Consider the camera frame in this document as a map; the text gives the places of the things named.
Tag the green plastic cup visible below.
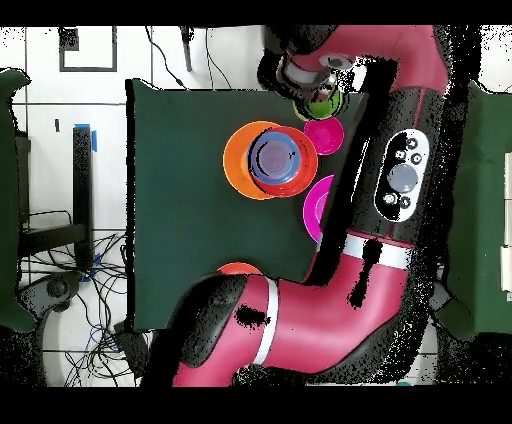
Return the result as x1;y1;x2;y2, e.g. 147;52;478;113
292;89;344;121

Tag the red-orange plastic bowl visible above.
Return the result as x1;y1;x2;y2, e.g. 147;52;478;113
216;262;264;277
251;125;320;198

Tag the small translucent blue bowl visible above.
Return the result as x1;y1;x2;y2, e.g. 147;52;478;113
248;131;302;186

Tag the small crimson bowl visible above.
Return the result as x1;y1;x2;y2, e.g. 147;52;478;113
302;115;345;156

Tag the large orange bowl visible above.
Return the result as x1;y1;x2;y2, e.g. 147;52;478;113
222;120;281;201

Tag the large pink bowl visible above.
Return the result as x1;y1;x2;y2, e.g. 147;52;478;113
302;174;336;244

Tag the black tripod leg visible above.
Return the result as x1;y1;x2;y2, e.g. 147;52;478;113
178;26;194;73

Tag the dark green tablecloth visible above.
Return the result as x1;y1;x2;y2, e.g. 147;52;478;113
125;78;369;334

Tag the green cloth side table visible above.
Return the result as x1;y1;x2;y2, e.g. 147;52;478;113
0;67;37;332
437;79;512;341

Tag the black stand with blue tape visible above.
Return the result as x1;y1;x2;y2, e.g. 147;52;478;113
17;123;98;273

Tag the black power brick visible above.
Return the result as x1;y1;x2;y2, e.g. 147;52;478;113
112;321;150;377

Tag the thin black cable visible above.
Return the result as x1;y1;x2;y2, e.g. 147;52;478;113
144;26;187;90
204;27;233;90

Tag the black square frame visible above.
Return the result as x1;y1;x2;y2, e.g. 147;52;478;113
58;26;118;73

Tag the tangle of cables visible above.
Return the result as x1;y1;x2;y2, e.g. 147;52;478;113
19;231;139;387

